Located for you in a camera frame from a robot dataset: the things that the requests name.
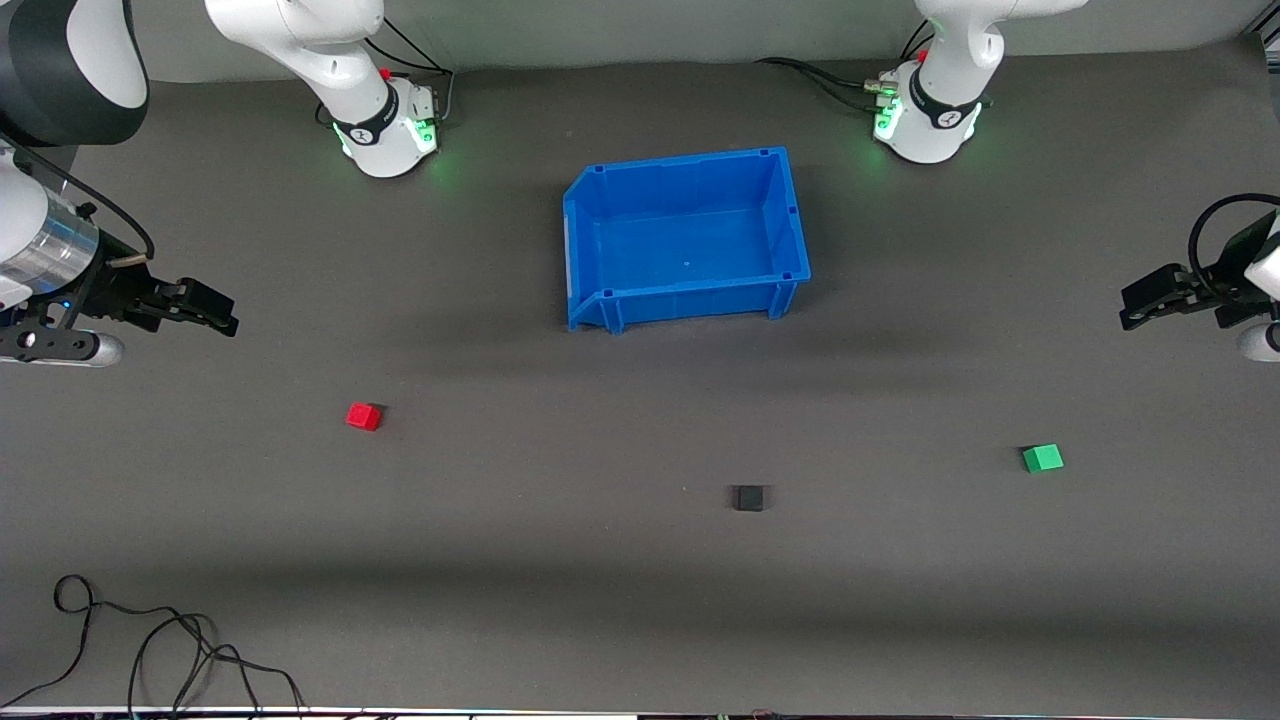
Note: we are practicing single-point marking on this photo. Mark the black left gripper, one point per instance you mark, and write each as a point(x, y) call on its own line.
point(1222, 281)

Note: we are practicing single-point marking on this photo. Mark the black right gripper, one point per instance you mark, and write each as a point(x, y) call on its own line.
point(108, 290)

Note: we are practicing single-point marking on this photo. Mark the red cube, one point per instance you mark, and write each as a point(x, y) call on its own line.
point(364, 417)

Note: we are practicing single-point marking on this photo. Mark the green cube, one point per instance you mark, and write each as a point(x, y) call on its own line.
point(1043, 459)

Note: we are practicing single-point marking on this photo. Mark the black cube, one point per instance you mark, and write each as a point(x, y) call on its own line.
point(749, 499)

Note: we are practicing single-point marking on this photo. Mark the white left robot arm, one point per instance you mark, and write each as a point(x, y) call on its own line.
point(940, 110)

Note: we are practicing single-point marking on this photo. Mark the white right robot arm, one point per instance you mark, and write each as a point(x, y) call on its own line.
point(330, 60)

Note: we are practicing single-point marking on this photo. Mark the blue plastic bin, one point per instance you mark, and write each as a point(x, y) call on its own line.
point(690, 250)

